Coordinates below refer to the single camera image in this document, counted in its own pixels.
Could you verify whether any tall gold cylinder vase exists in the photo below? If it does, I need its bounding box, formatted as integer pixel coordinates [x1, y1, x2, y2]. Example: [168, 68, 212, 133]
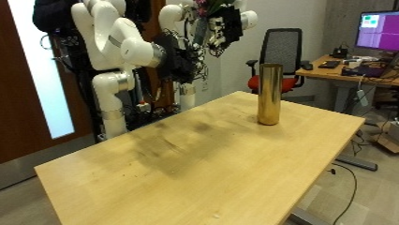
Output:
[257, 63, 285, 127]

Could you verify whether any black floor cable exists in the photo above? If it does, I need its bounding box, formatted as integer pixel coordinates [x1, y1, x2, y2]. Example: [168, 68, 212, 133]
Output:
[329, 162, 360, 225]

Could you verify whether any dark laptop on desk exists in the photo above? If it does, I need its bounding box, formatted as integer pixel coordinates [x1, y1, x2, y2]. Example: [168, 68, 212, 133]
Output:
[341, 64, 397, 79]

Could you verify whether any wooden office desk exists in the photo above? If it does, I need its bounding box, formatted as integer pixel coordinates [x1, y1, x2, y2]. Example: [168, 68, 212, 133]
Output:
[294, 53, 399, 113]

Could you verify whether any red emergency stop button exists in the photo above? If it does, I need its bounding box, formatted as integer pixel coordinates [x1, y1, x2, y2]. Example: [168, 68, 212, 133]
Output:
[136, 100, 152, 113]

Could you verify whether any black mesh red office chair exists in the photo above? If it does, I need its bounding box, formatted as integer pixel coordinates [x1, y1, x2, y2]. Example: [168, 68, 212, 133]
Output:
[245, 27, 312, 95]

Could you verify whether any black hanging bag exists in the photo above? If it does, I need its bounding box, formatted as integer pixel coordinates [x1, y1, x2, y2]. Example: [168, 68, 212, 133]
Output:
[31, 0, 80, 34]

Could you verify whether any cardboard box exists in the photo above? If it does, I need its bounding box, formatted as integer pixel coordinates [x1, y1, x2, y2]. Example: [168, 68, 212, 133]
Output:
[370, 121, 399, 154]

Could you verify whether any white hanging power adapter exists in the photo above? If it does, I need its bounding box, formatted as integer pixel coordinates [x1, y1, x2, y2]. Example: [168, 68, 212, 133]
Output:
[356, 89, 370, 107]

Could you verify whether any black desk phone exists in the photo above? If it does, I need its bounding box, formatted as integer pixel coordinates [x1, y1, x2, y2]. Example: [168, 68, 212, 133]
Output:
[330, 45, 350, 59]

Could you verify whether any grey table foot bar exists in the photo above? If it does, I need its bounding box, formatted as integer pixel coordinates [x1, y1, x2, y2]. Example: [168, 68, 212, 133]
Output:
[334, 154, 380, 173]

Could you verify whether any brown door glass panel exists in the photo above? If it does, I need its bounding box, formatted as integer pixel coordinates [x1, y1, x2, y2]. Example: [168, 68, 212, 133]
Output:
[0, 0, 95, 165]

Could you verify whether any computer monitor purple screen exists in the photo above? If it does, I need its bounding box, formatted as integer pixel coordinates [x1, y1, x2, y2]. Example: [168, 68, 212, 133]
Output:
[354, 10, 399, 53]

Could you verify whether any flower bouquet green stem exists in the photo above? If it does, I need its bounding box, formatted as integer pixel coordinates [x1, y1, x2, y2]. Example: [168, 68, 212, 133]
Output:
[191, 0, 239, 48]

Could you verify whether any black keyboard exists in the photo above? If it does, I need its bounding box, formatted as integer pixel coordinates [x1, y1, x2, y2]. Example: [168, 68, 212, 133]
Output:
[317, 60, 342, 69]

